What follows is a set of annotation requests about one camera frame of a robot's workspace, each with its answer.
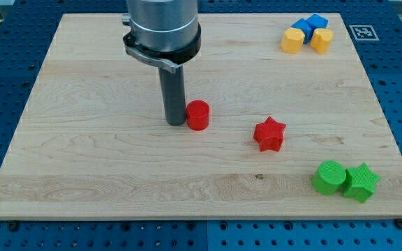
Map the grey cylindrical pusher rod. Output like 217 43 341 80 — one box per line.
158 66 186 126

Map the yellow hexagon block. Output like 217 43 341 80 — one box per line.
281 27 305 54

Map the blue block left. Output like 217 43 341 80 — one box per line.
291 18 313 44

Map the green star block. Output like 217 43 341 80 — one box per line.
342 162 382 203

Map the yellow heart block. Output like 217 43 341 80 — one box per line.
310 28 334 54

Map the blue block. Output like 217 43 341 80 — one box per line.
291 18 313 44
306 13 329 30

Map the blue block right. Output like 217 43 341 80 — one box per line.
306 13 329 30

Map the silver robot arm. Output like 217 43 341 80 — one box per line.
122 0 202 126

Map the red star block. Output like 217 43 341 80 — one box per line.
253 116 287 152

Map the red cylinder block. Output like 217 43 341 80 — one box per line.
186 100 210 131

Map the white fiducial marker tag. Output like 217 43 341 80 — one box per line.
350 24 379 41

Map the green cylinder block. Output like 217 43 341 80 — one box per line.
311 160 346 195

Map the wooden board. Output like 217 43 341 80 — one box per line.
0 13 402 221

